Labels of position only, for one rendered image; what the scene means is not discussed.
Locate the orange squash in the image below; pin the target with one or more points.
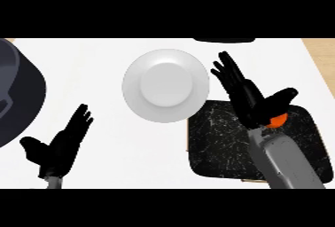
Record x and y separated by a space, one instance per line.
278 120

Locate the black speckled tray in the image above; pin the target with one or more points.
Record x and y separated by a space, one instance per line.
218 142

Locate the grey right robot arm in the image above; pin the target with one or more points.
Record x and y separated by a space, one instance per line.
284 159

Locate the white round plate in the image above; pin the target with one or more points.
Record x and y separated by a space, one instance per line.
166 85

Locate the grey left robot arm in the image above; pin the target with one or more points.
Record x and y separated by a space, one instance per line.
54 182

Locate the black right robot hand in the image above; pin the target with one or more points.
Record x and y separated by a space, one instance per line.
244 94

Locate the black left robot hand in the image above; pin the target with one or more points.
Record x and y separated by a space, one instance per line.
61 144

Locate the black flat object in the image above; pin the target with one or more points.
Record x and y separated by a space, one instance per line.
224 39

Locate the dark grey rounded appliance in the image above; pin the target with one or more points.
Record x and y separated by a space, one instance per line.
15 94

